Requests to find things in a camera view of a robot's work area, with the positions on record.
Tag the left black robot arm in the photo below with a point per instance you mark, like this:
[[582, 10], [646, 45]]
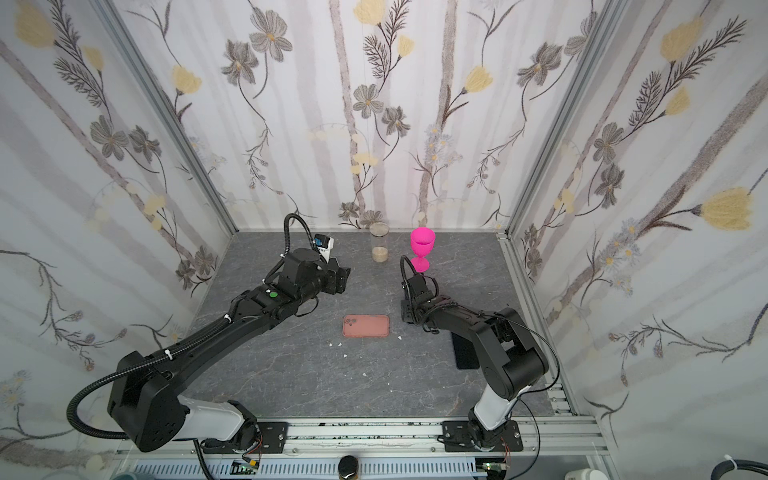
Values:
[[147, 399]]

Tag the clear jar with grains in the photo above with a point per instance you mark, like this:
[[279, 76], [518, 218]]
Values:
[[379, 237]]

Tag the black round knob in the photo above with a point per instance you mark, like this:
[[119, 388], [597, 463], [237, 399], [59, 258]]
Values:
[[348, 468]]

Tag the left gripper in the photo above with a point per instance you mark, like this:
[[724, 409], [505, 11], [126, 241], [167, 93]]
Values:
[[336, 281]]

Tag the salmon pink phone case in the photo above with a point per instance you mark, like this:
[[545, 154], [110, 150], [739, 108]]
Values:
[[366, 326]]

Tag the pink plastic goblet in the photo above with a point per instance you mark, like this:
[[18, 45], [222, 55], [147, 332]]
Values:
[[422, 241]]

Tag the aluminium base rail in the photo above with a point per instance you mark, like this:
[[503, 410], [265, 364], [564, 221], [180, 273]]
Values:
[[533, 447]]

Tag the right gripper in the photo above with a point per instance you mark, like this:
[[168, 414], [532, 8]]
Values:
[[410, 306]]

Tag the black phone at right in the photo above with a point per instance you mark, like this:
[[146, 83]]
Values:
[[464, 353]]

